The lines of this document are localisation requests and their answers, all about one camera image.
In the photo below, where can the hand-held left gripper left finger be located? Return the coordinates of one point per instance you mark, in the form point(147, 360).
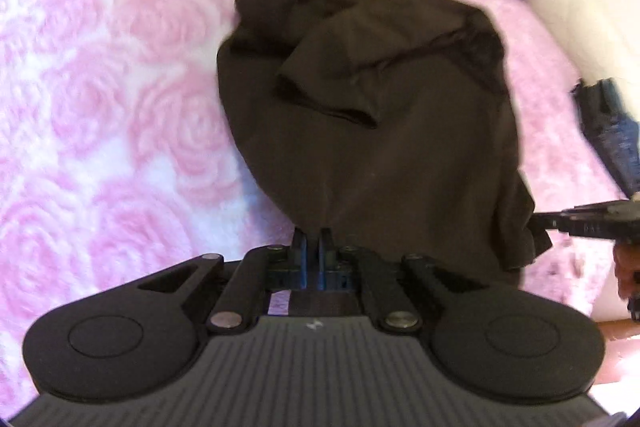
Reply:
point(299, 257)

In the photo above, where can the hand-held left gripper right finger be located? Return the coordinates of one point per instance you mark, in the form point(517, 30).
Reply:
point(327, 257)

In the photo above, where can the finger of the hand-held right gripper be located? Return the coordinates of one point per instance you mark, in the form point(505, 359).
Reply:
point(580, 222)

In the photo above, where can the dark brown shirt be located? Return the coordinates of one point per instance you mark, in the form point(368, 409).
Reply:
point(400, 132)

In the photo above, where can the person's right hand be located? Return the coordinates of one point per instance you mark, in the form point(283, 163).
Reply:
point(627, 267)

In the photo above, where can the dark blue cloth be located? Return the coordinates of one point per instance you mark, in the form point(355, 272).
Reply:
point(610, 127)

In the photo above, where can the pink rose pattern blanket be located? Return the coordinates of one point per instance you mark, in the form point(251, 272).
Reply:
point(110, 117)

